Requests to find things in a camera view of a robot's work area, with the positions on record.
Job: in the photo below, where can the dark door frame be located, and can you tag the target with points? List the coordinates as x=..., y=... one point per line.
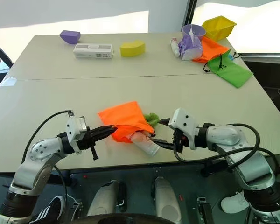
x=1, y=53

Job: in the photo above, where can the white cream tube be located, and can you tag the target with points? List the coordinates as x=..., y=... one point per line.
x=147, y=145

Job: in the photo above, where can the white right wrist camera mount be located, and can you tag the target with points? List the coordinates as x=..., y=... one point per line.
x=184, y=123

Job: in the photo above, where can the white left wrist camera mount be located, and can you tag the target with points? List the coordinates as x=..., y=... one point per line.
x=74, y=130

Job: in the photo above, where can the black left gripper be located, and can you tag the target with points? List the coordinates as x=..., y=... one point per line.
x=86, y=141

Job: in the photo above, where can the yellow curved foam block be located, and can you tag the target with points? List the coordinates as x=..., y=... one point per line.
x=131, y=49

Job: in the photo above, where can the purple plastic cup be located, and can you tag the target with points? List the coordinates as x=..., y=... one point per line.
x=193, y=31

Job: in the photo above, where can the white rectangular carton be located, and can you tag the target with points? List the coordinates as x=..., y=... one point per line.
x=92, y=51

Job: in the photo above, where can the purple foam block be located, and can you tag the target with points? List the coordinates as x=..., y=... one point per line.
x=70, y=37

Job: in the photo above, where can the small white pink bottle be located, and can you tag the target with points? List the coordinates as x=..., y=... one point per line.
x=175, y=47

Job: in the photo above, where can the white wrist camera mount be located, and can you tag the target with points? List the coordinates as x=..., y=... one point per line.
x=184, y=123
x=74, y=130

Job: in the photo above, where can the white tape patch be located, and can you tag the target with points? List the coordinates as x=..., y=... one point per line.
x=9, y=81

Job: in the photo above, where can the small blue object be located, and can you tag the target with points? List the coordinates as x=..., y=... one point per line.
x=231, y=56

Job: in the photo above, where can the black window post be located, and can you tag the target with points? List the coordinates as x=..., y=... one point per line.
x=189, y=14

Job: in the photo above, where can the black shoe white stripes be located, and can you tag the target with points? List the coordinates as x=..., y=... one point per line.
x=49, y=211

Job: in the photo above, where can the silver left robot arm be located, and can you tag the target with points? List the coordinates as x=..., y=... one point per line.
x=35, y=163

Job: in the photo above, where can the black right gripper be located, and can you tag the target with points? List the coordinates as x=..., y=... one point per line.
x=180, y=142

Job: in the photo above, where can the yellow plastic bin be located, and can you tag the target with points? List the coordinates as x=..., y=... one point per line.
x=218, y=28

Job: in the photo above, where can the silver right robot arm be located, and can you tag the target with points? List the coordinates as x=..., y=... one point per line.
x=252, y=163

